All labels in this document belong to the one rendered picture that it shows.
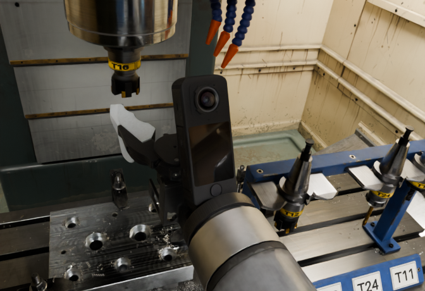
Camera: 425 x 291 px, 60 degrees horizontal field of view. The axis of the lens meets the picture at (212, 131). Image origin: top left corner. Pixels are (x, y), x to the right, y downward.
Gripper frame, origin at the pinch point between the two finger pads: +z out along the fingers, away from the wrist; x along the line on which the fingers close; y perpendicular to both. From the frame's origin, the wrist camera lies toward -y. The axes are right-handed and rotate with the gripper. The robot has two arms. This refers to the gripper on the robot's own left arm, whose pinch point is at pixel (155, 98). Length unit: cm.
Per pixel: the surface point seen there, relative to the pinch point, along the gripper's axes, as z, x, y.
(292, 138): 77, 101, 86
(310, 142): -2.1, 26.6, 11.5
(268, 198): -2.5, 20.6, 22.6
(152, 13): 8.4, 2.1, -7.7
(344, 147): 43, 97, 64
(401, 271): -14, 58, 49
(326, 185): -3.1, 33.4, 22.6
